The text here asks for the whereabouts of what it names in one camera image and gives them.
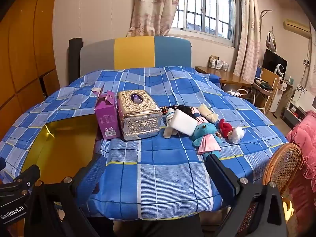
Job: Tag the purple gift bag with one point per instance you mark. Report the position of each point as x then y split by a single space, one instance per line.
107 121

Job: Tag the teal plush bear pink dress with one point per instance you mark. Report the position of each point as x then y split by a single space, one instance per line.
203 130

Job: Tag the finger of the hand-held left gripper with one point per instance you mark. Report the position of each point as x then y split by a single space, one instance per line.
2 163
27 175

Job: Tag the blue plaid bedsheet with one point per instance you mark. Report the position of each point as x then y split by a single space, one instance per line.
160 177

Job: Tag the wooden folding chair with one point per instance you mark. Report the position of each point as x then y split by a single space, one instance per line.
269 79

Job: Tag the clear organizer with bottles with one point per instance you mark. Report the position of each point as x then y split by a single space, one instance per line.
218 63

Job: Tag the wooden desk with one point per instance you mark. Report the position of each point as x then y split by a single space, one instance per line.
229 76

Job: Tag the grey low cabinet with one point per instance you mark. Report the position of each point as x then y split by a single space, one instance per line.
293 113

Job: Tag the white plastic bag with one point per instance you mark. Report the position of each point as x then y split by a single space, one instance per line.
237 134

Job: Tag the white soft tissue pack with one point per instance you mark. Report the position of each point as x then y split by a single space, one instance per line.
184 122

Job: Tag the pink quilt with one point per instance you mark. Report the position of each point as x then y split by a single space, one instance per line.
303 138

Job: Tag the white curved tube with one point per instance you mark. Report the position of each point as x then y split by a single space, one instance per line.
240 91

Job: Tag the cream knitted cloth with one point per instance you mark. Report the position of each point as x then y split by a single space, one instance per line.
207 112

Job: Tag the white doll with black hair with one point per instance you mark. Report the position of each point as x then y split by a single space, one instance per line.
169 128

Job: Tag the gold metal box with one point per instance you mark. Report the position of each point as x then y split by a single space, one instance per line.
61 148

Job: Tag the beige printed curtain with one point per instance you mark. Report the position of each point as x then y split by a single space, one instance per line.
246 29
153 7

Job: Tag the barred window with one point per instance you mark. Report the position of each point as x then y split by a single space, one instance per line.
209 9

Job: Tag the white hanging appliance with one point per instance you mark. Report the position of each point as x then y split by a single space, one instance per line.
271 42

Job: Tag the rattan chair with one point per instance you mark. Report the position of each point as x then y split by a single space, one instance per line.
281 163

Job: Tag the wall air conditioner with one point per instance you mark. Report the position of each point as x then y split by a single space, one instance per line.
296 27

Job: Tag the silver ornate tissue box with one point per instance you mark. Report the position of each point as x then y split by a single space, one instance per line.
138 123

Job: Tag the black monitor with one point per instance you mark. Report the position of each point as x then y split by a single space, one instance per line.
271 60

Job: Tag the blue padded chair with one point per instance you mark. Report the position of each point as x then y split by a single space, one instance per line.
258 71

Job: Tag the grey yellow blue headboard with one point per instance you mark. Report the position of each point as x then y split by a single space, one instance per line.
133 51

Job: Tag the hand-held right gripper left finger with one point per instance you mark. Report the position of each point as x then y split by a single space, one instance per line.
88 177

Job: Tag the white cabinet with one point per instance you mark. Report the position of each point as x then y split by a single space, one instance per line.
286 86

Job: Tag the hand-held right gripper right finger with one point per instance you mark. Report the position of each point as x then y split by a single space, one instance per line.
222 177

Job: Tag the small white fan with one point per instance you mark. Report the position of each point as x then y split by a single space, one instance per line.
281 69

